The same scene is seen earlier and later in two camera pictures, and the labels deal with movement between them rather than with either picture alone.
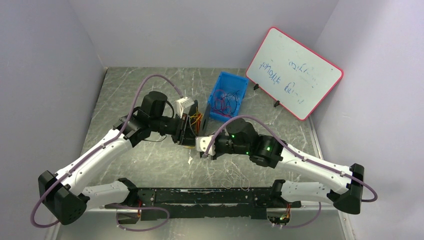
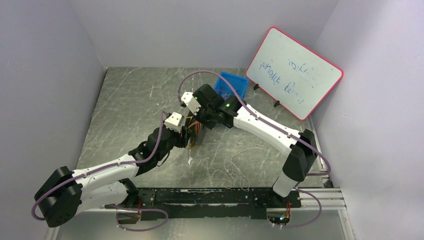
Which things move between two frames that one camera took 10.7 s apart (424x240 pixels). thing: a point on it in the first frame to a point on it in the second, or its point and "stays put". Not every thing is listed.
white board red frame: (293, 74) stays put
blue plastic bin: (227, 96) stays put
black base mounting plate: (204, 204) stays put
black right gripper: (220, 145) to (201, 117)
